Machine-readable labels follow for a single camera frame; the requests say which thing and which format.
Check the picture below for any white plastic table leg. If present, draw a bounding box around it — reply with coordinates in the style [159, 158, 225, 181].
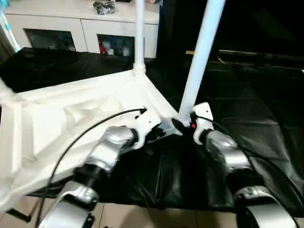
[132, 0, 146, 76]
[0, 78, 15, 102]
[178, 0, 226, 123]

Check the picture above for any white plastic table top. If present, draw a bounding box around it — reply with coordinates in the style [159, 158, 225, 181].
[0, 67, 183, 209]

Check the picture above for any black plastic mat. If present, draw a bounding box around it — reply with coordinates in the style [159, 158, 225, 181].
[0, 47, 304, 211]

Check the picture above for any white cabinet with glass doors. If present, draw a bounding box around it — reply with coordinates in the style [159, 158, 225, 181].
[4, 0, 160, 59]

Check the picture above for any black bundle on cabinet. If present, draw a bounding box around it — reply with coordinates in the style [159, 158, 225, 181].
[93, 0, 116, 15]

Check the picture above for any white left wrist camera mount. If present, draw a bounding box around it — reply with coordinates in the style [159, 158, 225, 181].
[133, 111, 162, 150]

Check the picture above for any black folding table frame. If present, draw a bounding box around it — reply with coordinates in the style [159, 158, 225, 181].
[7, 208, 33, 223]

